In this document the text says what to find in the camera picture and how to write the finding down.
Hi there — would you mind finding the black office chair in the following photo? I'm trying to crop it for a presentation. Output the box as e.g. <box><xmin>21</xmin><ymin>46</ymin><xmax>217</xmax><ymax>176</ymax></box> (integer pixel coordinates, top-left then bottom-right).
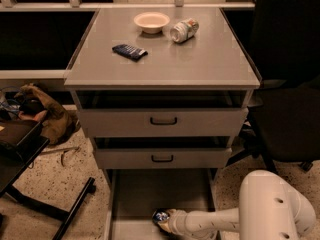
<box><xmin>228</xmin><ymin>0</ymin><xmax>320</xmax><ymax>172</ymax></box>

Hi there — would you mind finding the white bowl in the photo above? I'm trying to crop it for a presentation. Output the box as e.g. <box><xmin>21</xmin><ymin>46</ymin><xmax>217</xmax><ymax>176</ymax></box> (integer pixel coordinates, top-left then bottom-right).
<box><xmin>134</xmin><ymin>12</ymin><xmax>170</xmax><ymax>34</ymax></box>

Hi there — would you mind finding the grey drawer cabinet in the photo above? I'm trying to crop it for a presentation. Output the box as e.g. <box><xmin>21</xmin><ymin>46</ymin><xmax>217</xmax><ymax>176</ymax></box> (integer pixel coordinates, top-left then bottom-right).
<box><xmin>64</xmin><ymin>6</ymin><xmax>261</xmax><ymax>240</ymax></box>

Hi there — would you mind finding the top grey drawer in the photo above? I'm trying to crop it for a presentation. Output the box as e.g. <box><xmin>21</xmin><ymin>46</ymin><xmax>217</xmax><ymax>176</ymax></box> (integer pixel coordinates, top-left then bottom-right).
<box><xmin>77</xmin><ymin>90</ymin><xmax>247</xmax><ymax>137</ymax></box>

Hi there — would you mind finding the dark blue snack packet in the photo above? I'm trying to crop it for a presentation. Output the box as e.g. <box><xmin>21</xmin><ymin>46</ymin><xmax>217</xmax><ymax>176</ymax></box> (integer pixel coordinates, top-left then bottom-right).
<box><xmin>112</xmin><ymin>44</ymin><xmax>148</xmax><ymax>62</ymax></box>

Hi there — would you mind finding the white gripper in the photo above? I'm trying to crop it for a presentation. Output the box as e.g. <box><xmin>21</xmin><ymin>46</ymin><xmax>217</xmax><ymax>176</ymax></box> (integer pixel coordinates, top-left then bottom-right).
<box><xmin>157</xmin><ymin>209</ymin><xmax>190</xmax><ymax>236</ymax></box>

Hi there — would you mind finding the black middle drawer handle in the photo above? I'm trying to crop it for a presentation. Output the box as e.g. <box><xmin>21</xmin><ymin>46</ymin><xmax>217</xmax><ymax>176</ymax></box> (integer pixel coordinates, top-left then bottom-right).
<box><xmin>151</xmin><ymin>155</ymin><xmax>174</xmax><ymax>163</ymax></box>

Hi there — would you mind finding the black rolling stand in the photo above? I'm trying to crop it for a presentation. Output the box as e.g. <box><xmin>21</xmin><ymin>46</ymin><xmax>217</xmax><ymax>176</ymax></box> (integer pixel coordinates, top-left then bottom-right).
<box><xmin>0</xmin><ymin>119</ymin><xmax>97</xmax><ymax>240</ymax></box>

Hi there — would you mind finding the black top drawer handle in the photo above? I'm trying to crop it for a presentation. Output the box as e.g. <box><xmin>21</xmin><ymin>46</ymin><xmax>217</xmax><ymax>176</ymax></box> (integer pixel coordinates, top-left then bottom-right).
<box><xmin>149</xmin><ymin>117</ymin><xmax>178</xmax><ymax>126</ymax></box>

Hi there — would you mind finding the black drawer handle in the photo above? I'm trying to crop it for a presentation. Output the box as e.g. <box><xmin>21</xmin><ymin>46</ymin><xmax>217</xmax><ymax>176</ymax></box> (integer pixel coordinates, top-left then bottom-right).
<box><xmin>151</xmin><ymin>155</ymin><xmax>174</xmax><ymax>163</ymax></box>
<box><xmin>149</xmin><ymin>117</ymin><xmax>178</xmax><ymax>126</ymax></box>

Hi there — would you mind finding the silver soda can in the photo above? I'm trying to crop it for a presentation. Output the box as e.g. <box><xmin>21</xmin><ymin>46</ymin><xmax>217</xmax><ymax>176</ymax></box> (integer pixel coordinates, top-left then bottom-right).
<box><xmin>170</xmin><ymin>18</ymin><xmax>199</xmax><ymax>43</ymax></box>

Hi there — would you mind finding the brown cloth bag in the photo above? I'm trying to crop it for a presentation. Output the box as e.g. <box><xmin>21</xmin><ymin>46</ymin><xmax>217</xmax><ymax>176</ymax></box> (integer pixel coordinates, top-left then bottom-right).
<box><xmin>14</xmin><ymin>84</ymin><xmax>76</xmax><ymax>145</ymax></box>

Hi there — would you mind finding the grey drawer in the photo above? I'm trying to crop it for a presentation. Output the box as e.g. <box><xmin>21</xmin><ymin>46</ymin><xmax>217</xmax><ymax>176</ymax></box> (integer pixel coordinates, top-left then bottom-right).
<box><xmin>77</xmin><ymin>90</ymin><xmax>247</xmax><ymax>137</ymax></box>
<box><xmin>95</xmin><ymin>137</ymin><xmax>232</xmax><ymax>169</ymax></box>
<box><xmin>104</xmin><ymin>169</ymin><xmax>215</xmax><ymax>240</ymax></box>

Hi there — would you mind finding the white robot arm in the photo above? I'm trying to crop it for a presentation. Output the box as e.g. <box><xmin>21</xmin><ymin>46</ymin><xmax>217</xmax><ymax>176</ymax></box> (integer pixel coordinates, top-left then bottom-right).
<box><xmin>152</xmin><ymin>170</ymin><xmax>316</xmax><ymax>240</ymax></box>

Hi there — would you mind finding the blue pepsi can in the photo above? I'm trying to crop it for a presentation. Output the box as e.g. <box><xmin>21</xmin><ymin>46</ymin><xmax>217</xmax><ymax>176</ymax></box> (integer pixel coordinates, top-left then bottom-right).
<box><xmin>152</xmin><ymin>209</ymin><xmax>170</xmax><ymax>224</ymax></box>

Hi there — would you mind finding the blue cable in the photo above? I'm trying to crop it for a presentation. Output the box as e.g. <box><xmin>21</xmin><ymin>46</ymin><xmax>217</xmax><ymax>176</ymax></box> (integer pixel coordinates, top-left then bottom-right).
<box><xmin>0</xmin><ymin>86</ymin><xmax>23</xmax><ymax>116</ymax></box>

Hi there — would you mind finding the bottom grey drawer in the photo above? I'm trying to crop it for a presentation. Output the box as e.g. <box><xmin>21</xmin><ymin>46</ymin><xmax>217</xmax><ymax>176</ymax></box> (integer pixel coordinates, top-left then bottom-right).
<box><xmin>104</xmin><ymin>169</ymin><xmax>215</xmax><ymax>240</ymax></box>

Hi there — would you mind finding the middle grey drawer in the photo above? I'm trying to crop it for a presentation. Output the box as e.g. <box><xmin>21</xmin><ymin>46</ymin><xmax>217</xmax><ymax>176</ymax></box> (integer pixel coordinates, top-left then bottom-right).
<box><xmin>95</xmin><ymin>137</ymin><xmax>232</xmax><ymax>169</ymax></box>

